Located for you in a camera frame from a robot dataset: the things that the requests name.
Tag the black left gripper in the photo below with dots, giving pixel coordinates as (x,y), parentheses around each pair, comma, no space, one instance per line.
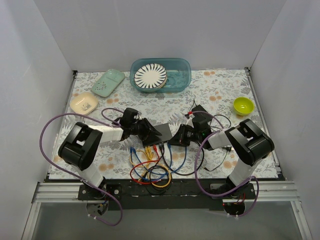
(146,130)

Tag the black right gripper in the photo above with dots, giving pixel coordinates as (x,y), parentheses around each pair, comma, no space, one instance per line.
(181,136)

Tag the black network switch box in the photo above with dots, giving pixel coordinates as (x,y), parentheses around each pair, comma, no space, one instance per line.
(165,135)

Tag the black power adapter brick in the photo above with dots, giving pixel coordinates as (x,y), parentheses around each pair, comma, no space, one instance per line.
(198,109)

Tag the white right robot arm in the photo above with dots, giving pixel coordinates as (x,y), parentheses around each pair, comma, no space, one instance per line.
(250,143)

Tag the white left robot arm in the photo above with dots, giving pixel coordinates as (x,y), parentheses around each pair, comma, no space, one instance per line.
(81,144)

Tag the floral table mat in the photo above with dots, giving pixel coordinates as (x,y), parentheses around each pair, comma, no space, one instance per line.
(214,90)

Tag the lime green bowl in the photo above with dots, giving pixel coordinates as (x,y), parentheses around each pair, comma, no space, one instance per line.
(243,106)

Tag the blue striped white plate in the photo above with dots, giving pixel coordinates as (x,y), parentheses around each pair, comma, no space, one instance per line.
(150,76)

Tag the green rectangular ceramic dish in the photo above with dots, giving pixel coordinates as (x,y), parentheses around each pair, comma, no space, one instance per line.
(108,82)

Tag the teal plastic basin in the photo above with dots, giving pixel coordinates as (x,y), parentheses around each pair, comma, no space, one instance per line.
(178,71)

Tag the beige square panda dish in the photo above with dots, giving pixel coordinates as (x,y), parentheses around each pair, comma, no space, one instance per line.
(84,103)

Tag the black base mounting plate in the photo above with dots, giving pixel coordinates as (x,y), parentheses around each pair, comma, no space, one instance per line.
(182,194)

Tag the aluminium frame rail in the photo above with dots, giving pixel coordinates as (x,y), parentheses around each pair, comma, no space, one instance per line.
(67,192)

